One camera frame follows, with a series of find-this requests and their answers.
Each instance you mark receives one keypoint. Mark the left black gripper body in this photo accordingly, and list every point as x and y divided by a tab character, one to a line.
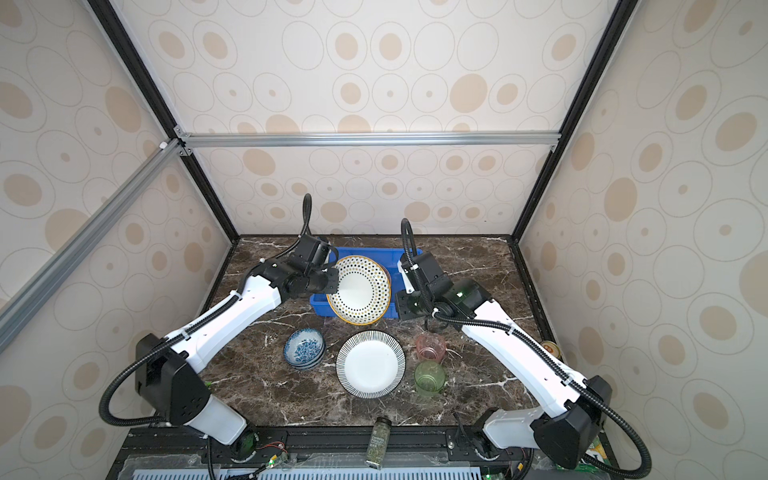
321	281

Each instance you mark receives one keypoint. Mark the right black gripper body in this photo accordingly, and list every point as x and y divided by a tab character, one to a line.
412	306

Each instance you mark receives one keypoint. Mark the yellow rim dotted plate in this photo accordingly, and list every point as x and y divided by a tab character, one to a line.
364	291

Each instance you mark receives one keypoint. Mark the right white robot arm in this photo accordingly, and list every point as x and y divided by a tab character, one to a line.
572	409

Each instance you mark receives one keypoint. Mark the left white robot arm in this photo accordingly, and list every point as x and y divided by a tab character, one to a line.
166	370

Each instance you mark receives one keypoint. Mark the blue plastic bin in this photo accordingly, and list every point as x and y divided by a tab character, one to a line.
386	257

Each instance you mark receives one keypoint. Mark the pink glass cup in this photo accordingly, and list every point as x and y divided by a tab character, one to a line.
430	347

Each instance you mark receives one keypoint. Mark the blue floral ceramic bowl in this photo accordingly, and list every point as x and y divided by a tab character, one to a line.
304	349

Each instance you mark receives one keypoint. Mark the green glass cup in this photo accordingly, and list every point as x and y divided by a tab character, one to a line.
429	378

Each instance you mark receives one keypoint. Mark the black striped rim plate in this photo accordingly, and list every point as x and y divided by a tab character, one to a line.
370	364

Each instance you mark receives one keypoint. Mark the small round tin can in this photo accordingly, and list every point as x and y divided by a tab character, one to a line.
552	348

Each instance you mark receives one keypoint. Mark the herb spice jar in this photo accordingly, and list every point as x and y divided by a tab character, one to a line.
378	443

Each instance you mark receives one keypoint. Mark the green Fox's candy bag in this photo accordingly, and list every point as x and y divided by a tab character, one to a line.
598	453

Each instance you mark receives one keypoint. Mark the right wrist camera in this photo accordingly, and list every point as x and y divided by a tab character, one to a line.
409	278

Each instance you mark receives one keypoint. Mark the back aluminium rail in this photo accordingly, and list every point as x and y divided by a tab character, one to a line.
372	139

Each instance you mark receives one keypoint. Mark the aluminium rail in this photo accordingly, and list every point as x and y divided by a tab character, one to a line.
372	139
22	308

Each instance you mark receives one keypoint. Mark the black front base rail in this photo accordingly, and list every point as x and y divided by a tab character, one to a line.
412	452

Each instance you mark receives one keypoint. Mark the left aluminium rail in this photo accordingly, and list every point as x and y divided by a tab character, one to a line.
22	308

